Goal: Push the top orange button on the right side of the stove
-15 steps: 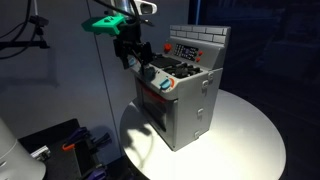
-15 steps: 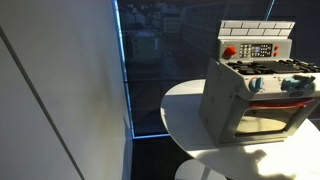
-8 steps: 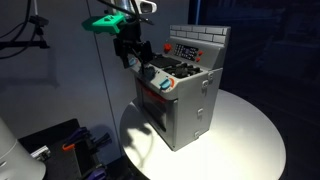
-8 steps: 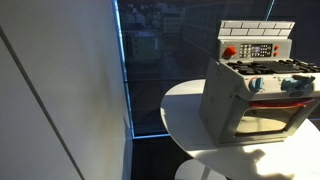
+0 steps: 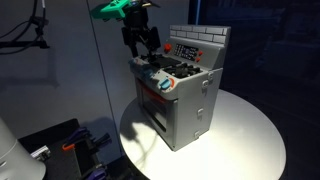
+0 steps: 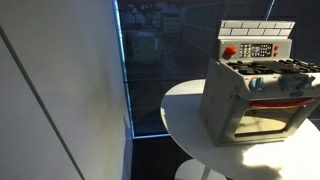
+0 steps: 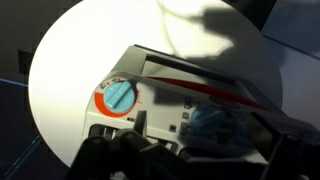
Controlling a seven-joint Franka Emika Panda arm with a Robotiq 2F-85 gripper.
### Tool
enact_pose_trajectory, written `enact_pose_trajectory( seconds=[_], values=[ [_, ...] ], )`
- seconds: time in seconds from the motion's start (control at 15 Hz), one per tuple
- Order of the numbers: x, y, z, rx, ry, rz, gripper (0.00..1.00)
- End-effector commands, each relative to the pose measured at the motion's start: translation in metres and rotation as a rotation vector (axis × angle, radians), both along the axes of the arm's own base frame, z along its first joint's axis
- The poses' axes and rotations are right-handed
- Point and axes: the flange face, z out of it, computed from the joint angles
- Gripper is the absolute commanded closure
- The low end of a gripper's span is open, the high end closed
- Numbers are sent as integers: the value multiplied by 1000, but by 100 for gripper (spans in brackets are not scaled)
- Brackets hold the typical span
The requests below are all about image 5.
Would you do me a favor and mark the black cable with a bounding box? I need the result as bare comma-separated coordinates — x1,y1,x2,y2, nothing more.
0,0,47,41

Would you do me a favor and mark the black equipment box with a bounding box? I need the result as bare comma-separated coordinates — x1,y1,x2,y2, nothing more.
18,118,113,180

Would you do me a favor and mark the gray toy stove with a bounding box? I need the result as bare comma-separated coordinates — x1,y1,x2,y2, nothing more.
128,24,232,152

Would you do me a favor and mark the stove burner grate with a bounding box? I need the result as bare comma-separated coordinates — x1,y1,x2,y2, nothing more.
163,63,203,80

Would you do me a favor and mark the orange clamp tip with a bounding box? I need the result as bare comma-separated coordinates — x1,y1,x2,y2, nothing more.
61,142,76,152

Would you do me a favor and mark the blue knob with orange ring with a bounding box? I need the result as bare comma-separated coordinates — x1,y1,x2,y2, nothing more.
157,77,176,91

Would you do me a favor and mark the flat black griddle plate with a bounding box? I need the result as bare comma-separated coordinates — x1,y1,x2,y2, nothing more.
146,54,183,69

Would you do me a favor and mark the black keypad panel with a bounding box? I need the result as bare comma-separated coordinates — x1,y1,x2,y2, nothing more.
173,43,200,61

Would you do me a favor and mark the red oven door handle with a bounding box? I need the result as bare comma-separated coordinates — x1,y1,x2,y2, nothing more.
137,80,170,105

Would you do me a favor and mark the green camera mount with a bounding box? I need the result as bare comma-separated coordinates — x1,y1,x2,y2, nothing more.
90,0,133,22

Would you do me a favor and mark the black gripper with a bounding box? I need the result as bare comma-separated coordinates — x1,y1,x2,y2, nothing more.
121,3,161,59

